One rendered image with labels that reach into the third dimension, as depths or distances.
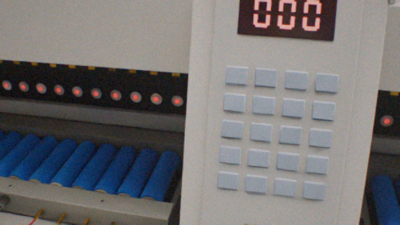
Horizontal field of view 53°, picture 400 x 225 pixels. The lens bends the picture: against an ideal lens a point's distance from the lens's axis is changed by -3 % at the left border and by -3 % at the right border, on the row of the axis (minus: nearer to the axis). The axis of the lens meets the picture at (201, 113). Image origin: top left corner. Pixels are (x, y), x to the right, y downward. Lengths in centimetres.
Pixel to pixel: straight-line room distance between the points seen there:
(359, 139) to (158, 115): 23
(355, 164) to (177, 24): 12
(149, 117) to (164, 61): 17
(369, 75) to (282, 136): 5
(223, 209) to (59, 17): 14
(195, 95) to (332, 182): 8
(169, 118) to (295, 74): 21
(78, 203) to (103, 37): 14
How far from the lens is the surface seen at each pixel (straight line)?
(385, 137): 39
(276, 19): 20
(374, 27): 21
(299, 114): 21
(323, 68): 21
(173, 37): 22
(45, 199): 34
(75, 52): 25
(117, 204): 32
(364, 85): 21
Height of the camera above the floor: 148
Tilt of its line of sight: 10 degrees down
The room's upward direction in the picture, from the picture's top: 4 degrees clockwise
